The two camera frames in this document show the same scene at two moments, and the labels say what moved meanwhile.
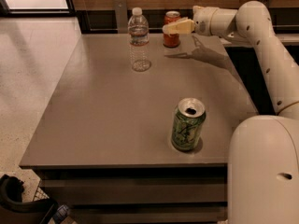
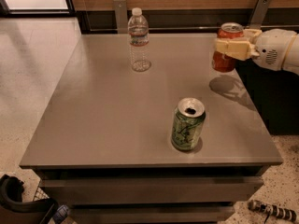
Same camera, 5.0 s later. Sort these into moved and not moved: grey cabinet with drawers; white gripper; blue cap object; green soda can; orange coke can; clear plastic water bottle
Moved: orange coke can; white gripper
Not moved: blue cap object; grey cabinet with drawers; clear plastic water bottle; green soda can
